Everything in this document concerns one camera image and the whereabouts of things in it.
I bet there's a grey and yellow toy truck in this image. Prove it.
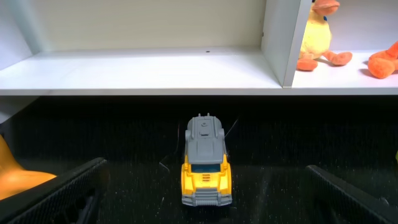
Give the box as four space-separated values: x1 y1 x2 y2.
181 113 233 208

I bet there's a yellow rubber duck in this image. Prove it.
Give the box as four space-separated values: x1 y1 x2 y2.
0 134 57 202

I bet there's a white plush duck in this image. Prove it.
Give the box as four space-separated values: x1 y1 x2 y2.
368 40 398 80

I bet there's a yellow plush duck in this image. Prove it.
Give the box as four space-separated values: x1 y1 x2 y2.
297 0 353 72

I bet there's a white shelf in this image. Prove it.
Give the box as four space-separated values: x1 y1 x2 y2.
0 0 398 124

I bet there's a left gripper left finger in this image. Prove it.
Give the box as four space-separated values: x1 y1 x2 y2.
0 157 109 224

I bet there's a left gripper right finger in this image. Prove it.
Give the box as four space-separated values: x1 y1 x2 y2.
304 164 398 224

